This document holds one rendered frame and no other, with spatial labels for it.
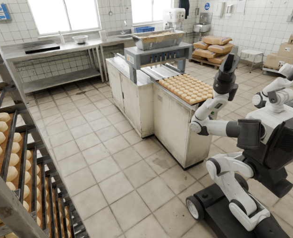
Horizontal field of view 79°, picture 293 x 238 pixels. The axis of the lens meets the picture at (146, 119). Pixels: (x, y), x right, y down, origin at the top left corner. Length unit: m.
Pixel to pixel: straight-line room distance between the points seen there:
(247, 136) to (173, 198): 1.16
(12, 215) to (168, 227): 1.47
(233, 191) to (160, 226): 0.69
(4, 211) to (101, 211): 1.52
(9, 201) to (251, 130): 0.92
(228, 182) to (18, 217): 1.44
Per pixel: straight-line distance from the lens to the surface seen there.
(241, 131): 0.99
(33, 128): 0.86
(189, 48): 2.24
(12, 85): 0.78
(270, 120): 1.08
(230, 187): 1.64
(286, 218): 2.16
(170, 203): 1.90
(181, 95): 1.64
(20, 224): 0.49
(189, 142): 1.81
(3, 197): 0.43
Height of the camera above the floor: 1.64
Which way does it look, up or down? 34 degrees down
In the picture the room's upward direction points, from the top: 3 degrees counter-clockwise
